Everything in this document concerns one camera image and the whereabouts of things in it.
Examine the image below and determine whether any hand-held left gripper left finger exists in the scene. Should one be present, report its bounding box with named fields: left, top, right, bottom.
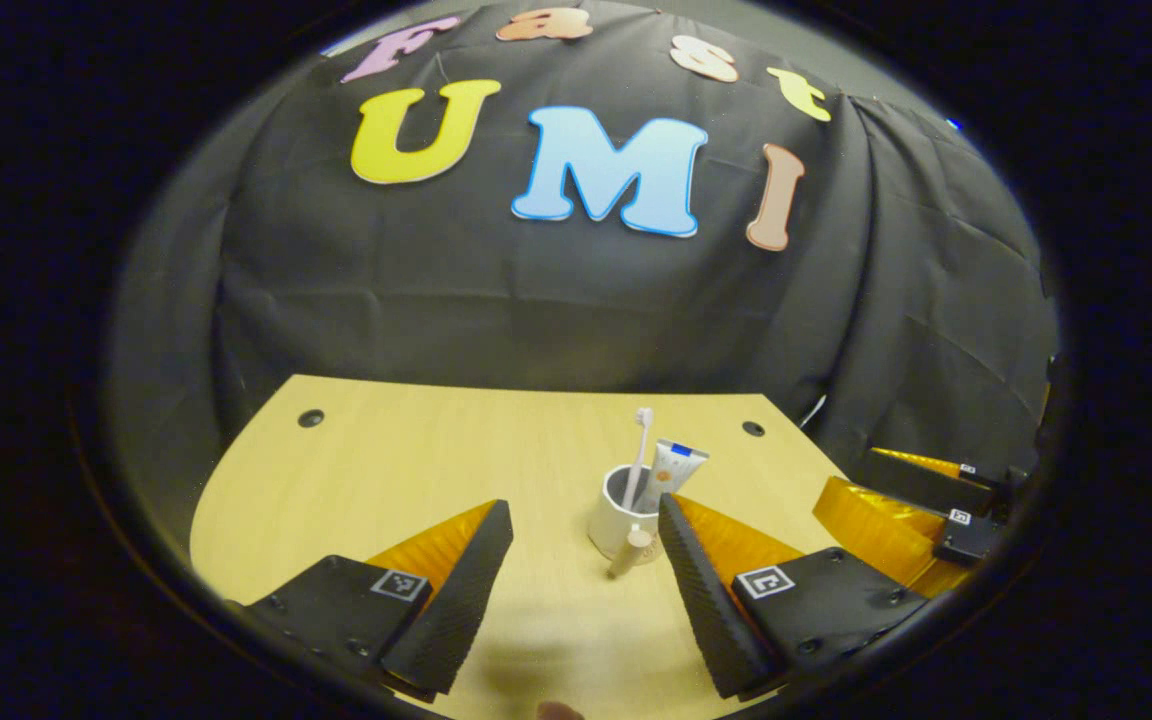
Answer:
left=236, top=499, right=515, bottom=696

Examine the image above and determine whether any light wooden desktop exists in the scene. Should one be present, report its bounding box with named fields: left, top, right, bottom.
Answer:
left=189, top=375, right=977, bottom=720

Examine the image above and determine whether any pale pink toothbrush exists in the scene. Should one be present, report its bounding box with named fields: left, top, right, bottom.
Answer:
left=622, top=407, right=655, bottom=513

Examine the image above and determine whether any white toothpaste tube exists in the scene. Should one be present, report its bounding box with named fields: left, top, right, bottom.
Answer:
left=636, top=440, right=710, bottom=513

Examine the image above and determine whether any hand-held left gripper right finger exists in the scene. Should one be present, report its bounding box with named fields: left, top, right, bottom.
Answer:
left=657, top=492, right=932, bottom=701

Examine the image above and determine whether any white cup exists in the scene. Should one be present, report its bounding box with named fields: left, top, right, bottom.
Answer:
left=588, top=463, right=672, bottom=579

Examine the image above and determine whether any black backdrop cloth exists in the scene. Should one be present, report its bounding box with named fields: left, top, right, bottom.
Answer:
left=106, top=0, right=1062, bottom=481

